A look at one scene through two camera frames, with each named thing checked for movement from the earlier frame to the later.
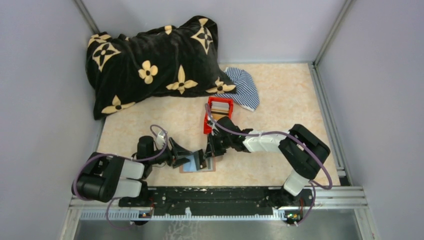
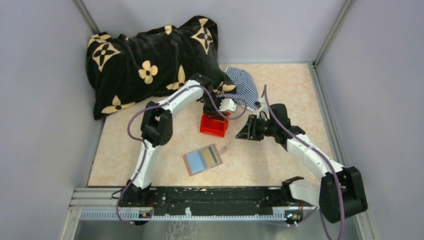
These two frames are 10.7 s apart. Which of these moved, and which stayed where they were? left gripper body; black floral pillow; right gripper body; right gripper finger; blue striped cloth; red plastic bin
Moved: red plastic bin; right gripper body; left gripper body; right gripper finger
Stayed: blue striped cloth; black floral pillow
